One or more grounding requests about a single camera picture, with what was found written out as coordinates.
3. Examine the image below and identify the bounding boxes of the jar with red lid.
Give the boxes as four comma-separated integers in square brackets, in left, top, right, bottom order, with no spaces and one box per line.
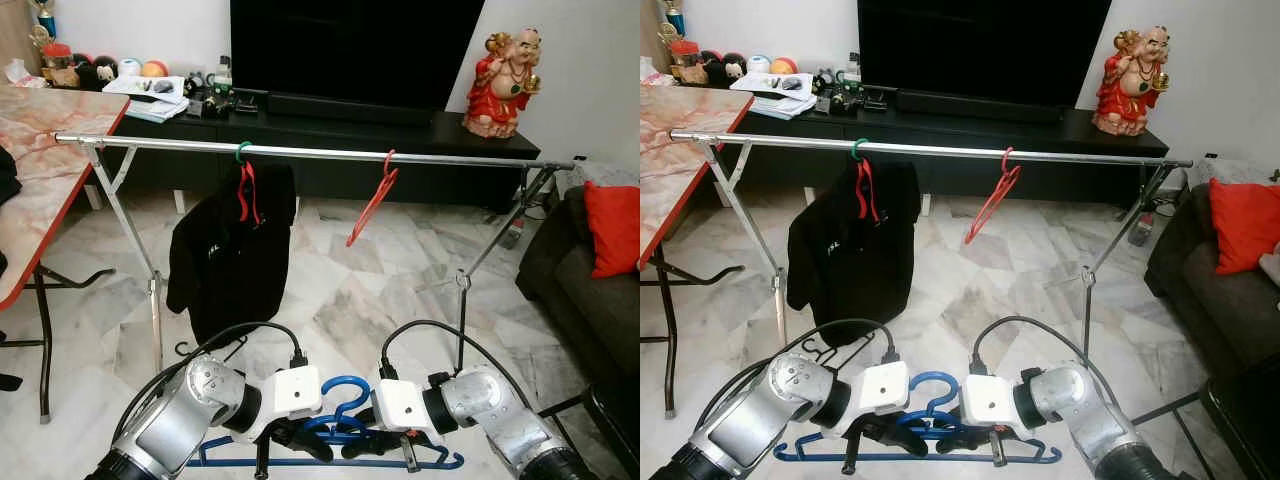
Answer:
[672,40,709,86]
[40,43,79,89]

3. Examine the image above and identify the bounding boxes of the silver metal clothes rack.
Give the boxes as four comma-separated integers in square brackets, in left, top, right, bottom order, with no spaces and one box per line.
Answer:
[55,130,576,376]
[670,128,1194,371]

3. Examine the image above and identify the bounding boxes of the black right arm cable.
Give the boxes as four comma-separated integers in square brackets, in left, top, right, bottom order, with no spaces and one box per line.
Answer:
[965,315,1126,411]
[378,320,536,411]

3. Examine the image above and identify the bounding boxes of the black shirt round yellow logo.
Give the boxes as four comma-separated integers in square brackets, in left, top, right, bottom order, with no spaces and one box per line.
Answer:
[0,145,23,393]

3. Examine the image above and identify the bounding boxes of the light wooden sideboard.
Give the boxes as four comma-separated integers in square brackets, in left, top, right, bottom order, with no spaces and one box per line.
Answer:
[640,0,661,76]
[0,0,31,79]

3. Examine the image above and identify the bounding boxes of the blue gold trophy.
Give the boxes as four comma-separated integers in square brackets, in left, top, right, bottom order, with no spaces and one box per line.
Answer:
[660,0,689,43]
[28,0,58,46]

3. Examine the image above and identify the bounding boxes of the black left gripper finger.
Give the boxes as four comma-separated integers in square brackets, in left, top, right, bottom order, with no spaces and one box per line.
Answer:
[888,415,929,459]
[298,420,338,463]

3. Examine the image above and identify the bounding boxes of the white paper stack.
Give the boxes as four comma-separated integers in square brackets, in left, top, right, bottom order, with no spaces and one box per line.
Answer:
[103,74,191,123]
[730,72,819,121]

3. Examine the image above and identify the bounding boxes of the blue plastic hanger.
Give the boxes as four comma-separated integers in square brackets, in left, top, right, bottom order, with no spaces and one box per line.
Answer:
[185,375,466,471]
[773,370,1063,466]

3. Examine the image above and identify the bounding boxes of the black television console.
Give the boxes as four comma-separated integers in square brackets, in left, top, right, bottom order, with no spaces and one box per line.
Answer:
[725,95,1171,211]
[100,95,541,213]

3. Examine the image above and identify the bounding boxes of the red gold Buddha statue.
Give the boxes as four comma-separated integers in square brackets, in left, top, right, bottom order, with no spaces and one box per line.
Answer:
[462,27,544,139]
[1092,25,1171,137]

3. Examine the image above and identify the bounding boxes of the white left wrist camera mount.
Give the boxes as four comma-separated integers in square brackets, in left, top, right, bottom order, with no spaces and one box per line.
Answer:
[838,360,911,433]
[245,365,324,441]

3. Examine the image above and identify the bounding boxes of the dark brown fabric sofa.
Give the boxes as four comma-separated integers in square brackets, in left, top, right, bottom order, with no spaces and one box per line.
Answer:
[1143,160,1280,376]
[515,160,641,391]

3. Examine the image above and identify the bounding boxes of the red cushion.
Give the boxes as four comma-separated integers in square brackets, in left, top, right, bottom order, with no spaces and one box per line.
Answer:
[583,180,641,279]
[1207,177,1280,276]

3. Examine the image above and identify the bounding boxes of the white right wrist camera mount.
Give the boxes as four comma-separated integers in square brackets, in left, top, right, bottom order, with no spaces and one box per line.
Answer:
[958,375,1031,439]
[372,380,448,446]

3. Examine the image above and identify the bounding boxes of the marble pattern folding table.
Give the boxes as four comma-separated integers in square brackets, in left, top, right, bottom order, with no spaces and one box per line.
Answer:
[0,85,131,421]
[640,85,756,416]

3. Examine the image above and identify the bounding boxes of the red plastic hanger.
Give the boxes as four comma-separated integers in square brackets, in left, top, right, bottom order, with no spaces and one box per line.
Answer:
[965,147,1023,245]
[346,150,399,248]

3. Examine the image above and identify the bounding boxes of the red hanger green hook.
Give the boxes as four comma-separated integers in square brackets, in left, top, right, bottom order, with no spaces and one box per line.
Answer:
[235,142,263,226]
[850,138,881,223]

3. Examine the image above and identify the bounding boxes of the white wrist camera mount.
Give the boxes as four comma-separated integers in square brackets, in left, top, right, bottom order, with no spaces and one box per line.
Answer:
[838,360,911,433]
[958,375,1031,439]
[245,365,324,441]
[372,380,448,446]

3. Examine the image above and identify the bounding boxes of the black flat television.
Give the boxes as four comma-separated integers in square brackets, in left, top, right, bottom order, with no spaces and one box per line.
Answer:
[858,0,1113,109]
[230,0,486,111]

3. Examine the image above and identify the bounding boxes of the black shirt white letters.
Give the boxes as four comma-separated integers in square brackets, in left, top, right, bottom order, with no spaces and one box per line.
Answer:
[165,162,298,346]
[787,158,921,346]

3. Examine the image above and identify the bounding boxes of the side table lace cloth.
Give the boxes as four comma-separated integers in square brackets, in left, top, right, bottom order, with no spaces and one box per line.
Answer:
[1185,155,1280,189]
[570,160,641,189]

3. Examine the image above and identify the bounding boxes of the black gadget cluster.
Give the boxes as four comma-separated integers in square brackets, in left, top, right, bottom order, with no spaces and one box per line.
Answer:
[815,70,898,116]
[185,72,269,119]

